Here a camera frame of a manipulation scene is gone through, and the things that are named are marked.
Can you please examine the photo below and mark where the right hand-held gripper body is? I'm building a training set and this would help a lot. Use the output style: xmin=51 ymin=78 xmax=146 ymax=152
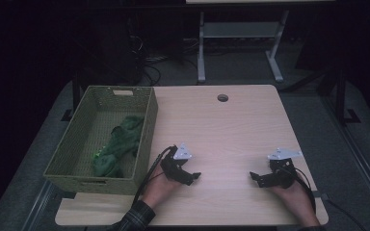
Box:
xmin=267 ymin=147 xmax=304 ymax=190

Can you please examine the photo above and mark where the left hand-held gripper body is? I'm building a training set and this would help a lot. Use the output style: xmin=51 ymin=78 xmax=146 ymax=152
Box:
xmin=159 ymin=142 xmax=195 ymax=184

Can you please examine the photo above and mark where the green plush garment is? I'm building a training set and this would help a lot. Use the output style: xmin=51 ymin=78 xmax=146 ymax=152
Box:
xmin=91 ymin=115 xmax=145 ymax=179

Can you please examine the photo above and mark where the green woven basket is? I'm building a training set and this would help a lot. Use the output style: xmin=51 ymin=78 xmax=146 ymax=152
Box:
xmin=42 ymin=85 xmax=159 ymax=196

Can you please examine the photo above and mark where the person's left hand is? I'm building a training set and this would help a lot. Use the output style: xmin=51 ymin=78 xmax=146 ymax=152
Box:
xmin=141 ymin=172 xmax=181 ymax=210

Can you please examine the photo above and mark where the person's right hand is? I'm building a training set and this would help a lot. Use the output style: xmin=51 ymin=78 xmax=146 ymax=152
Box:
xmin=270 ymin=180 xmax=320 ymax=226

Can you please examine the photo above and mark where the grey tape strip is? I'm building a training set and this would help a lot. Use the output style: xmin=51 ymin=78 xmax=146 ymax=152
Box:
xmin=311 ymin=191 xmax=330 ymax=200

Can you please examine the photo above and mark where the black metal stand leg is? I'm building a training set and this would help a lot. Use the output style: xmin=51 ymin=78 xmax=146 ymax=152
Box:
xmin=331 ymin=62 xmax=361 ymax=127
xmin=60 ymin=71 xmax=82 ymax=123

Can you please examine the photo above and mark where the right hand-held gripper black cable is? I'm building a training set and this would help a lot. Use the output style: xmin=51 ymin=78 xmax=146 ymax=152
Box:
xmin=283 ymin=165 xmax=317 ymax=215

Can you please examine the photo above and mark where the black floor cable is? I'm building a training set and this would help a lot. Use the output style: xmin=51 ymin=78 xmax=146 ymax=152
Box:
xmin=326 ymin=199 xmax=369 ymax=231

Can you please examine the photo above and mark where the aluminium floor rail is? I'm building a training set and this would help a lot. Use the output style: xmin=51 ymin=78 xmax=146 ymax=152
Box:
xmin=20 ymin=179 xmax=57 ymax=231
xmin=319 ymin=94 xmax=370 ymax=222

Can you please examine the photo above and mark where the tangle of dark cables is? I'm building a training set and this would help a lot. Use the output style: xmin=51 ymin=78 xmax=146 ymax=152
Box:
xmin=126 ymin=33 xmax=200 ymax=87

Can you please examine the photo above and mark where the white metal table frame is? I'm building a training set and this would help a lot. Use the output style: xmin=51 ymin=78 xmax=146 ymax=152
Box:
xmin=197 ymin=9 xmax=290 ymax=85

